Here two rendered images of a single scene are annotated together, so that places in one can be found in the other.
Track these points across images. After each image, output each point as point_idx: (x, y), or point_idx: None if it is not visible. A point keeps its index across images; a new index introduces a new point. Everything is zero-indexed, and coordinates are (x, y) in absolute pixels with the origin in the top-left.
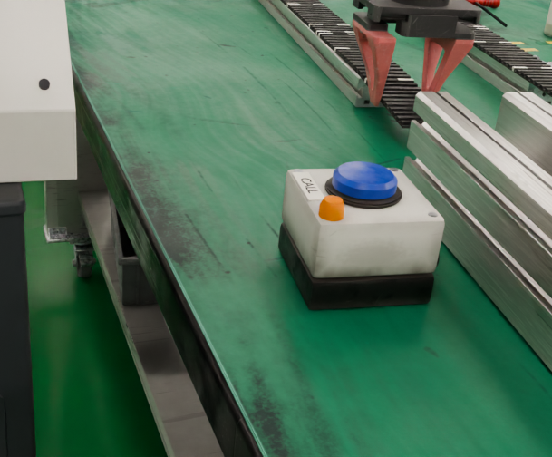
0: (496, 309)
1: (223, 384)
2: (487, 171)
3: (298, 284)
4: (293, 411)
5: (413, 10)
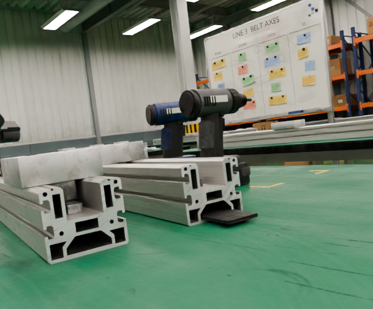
0: None
1: None
2: None
3: None
4: None
5: None
